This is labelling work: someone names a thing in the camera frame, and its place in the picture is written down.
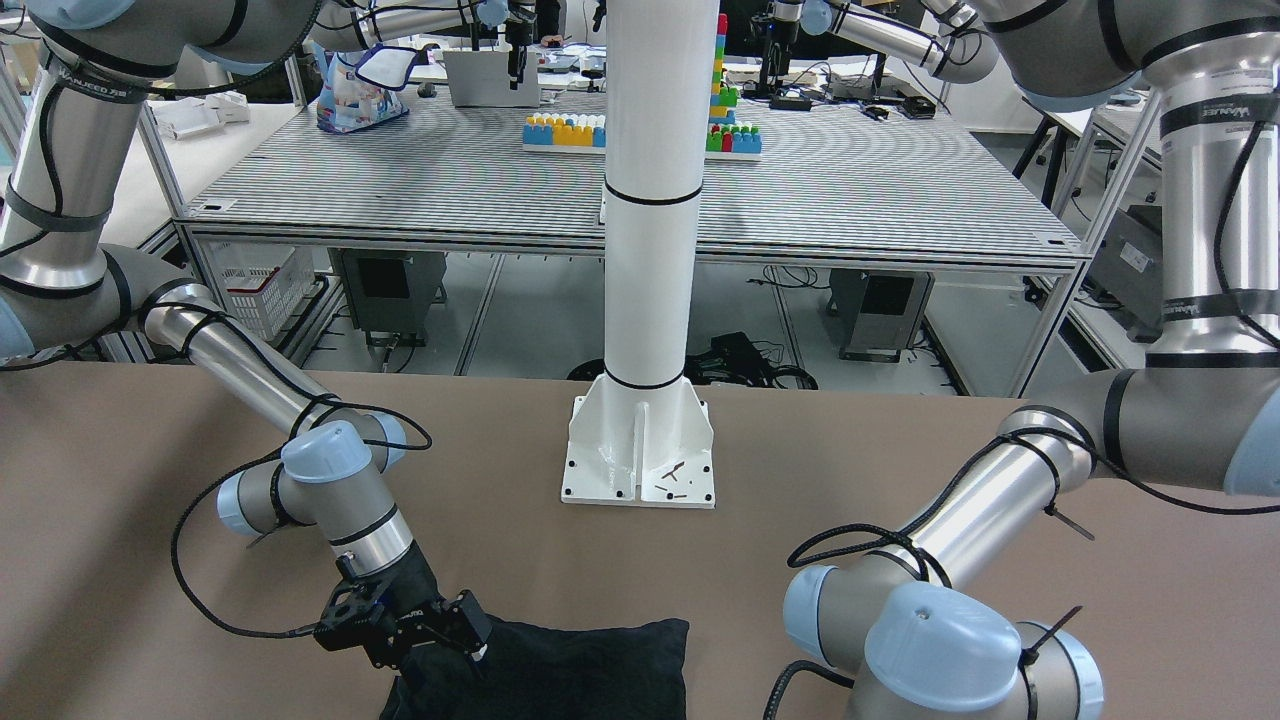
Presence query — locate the striped aluminium frame workbench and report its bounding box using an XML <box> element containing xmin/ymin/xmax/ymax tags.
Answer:
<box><xmin>172</xmin><ymin>85</ymin><xmax>1091</xmax><ymax>398</ymax></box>

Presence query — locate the white plastic basket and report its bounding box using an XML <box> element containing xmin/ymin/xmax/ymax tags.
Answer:
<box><xmin>214</xmin><ymin>242</ymin><xmax>314</xmax><ymax>340</ymax></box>

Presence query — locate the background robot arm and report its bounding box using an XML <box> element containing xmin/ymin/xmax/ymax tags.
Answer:
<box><xmin>765</xmin><ymin>1</ymin><xmax>998</xmax><ymax>85</ymax></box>

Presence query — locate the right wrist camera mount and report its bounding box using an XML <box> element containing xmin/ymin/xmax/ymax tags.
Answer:
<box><xmin>314</xmin><ymin>582</ymin><xmax>394</xmax><ymax>655</ymax></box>

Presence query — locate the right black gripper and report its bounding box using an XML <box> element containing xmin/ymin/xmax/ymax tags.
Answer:
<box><xmin>356</xmin><ymin>541</ymin><xmax>493</xmax><ymax>670</ymax></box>

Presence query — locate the white open box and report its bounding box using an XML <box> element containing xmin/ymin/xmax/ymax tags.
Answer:
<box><xmin>442</xmin><ymin>50</ymin><xmax>541</xmax><ymax>109</ymax></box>

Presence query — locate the printed plastic bag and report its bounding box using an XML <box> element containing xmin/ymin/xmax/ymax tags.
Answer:
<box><xmin>315</xmin><ymin>44</ymin><xmax>419</xmax><ymax>135</ymax></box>

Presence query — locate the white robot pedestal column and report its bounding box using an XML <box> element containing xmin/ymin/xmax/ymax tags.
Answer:
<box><xmin>561</xmin><ymin>1</ymin><xmax>719</xmax><ymax>509</ymax></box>

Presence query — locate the grey control box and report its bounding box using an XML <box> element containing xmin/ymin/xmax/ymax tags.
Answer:
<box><xmin>827</xmin><ymin>268</ymin><xmax>934</xmax><ymax>363</ymax></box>
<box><xmin>328</xmin><ymin>249</ymin><xmax>445</xmax><ymax>347</ymax></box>

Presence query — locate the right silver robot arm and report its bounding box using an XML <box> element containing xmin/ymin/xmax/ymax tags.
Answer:
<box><xmin>3</xmin><ymin>1</ymin><xmax>492</xmax><ymax>669</ymax></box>

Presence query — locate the black graphic t-shirt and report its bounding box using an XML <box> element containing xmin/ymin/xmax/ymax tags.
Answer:
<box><xmin>380</xmin><ymin>618</ymin><xmax>690</xmax><ymax>719</ymax></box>

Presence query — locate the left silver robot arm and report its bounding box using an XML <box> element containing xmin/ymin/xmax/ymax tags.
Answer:
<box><xmin>783</xmin><ymin>1</ymin><xmax>1277</xmax><ymax>719</ymax></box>

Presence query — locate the toy brick tower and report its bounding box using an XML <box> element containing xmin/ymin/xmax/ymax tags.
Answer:
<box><xmin>704</xmin><ymin>13</ymin><xmax>763</xmax><ymax>161</ymax></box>

